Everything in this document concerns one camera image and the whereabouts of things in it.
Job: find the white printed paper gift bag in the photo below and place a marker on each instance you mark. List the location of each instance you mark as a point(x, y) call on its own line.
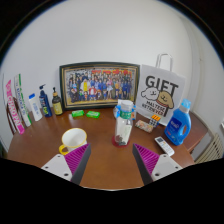
point(160, 95)

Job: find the white remote control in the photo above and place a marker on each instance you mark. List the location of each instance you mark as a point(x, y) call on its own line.
point(164, 146)

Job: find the brown pump bottle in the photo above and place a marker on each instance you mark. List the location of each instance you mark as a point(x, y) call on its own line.
point(57, 105)

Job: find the white radiator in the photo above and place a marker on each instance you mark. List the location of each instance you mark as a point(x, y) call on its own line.
point(213, 150)

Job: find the colourful puzzle cube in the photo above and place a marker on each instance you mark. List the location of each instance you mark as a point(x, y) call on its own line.
point(155, 120)

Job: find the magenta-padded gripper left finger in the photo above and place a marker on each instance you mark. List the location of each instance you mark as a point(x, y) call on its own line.
point(56, 165)

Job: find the white bottle with blue cap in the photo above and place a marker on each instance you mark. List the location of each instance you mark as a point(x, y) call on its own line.
point(35, 107)

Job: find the small floral patterned pouch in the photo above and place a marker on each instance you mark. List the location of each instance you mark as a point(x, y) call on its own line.
point(144, 126)

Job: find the clear green-labelled water bottle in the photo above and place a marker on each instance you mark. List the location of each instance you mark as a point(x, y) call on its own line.
point(124, 126)

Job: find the dark blue pump bottle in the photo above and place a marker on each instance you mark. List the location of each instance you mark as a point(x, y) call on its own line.
point(44, 102)

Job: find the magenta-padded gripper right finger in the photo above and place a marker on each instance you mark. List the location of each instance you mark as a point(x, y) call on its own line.
point(165, 165)

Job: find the blue detergent bottle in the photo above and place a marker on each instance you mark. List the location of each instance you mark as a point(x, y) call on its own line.
point(179, 125)

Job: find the framed group photo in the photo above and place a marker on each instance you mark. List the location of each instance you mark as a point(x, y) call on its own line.
point(100, 85)

